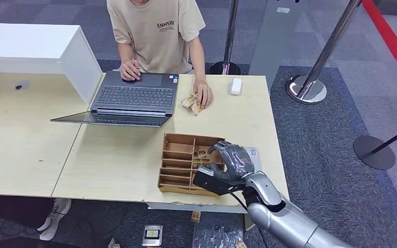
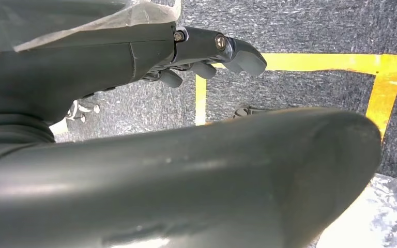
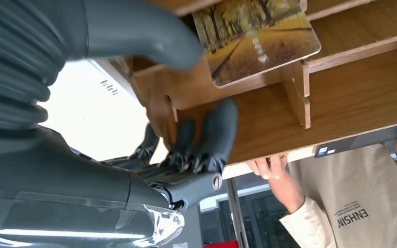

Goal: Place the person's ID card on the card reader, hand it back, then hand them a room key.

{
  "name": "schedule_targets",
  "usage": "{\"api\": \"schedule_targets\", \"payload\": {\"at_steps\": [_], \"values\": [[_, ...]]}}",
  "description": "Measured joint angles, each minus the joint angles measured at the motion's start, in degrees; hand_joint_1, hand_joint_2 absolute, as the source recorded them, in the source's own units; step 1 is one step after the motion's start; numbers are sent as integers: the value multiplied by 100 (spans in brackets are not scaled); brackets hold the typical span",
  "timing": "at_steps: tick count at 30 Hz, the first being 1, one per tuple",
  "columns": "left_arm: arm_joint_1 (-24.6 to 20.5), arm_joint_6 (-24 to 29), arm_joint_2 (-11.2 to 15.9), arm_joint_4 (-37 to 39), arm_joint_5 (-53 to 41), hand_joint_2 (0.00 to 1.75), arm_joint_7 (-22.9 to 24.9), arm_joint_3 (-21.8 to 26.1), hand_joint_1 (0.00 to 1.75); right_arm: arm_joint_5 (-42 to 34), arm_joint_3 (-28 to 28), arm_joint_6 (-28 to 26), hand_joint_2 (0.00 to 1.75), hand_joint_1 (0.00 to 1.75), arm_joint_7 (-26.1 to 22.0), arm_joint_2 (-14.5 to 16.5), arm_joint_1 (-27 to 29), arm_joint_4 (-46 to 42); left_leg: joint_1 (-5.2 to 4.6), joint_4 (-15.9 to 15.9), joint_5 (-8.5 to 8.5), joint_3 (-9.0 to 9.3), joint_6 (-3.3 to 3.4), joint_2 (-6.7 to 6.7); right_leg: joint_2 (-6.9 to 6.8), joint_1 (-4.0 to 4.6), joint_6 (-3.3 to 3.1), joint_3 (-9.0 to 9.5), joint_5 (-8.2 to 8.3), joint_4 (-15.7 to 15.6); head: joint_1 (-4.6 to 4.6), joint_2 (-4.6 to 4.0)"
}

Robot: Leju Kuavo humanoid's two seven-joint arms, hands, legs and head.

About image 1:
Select white shoe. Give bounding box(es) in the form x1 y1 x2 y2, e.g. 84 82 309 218
37 198 72 241

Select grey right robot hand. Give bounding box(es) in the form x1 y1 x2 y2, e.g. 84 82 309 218
207 141 256 182

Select black plastic bag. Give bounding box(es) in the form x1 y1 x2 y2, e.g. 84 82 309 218
192 212 247 248

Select person's right hand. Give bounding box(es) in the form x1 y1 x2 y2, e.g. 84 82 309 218
119 59 142 82

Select person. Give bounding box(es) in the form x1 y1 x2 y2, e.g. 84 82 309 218
106 0 215 110

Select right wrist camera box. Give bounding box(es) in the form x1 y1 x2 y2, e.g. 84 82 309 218
192 167 247 196

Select white flat card reader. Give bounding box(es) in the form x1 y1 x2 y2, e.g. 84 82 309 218
245 147 263 172

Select person's left hand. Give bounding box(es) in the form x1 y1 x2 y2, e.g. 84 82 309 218
193 80 215 110

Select small white box device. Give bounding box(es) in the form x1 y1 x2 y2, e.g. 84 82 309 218
229 77 242 96

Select white table frame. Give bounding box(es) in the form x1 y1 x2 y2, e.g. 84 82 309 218
147 201 247 214

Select red barrier belt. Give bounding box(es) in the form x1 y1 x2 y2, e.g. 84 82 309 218
361 0 397 93

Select white desk shelf riser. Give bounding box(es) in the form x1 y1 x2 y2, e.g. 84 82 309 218
0 23 103 104

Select small silver framed device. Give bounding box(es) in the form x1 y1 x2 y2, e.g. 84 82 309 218
142 225 163 247

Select chrome stanchion with black base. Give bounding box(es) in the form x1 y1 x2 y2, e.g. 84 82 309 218
208 0 242 76

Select wooden divided organizer box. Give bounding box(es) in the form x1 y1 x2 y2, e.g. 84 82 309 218
157 133 226 198

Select dark grey laptop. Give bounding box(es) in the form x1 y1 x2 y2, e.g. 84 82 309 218
50 71 180 128

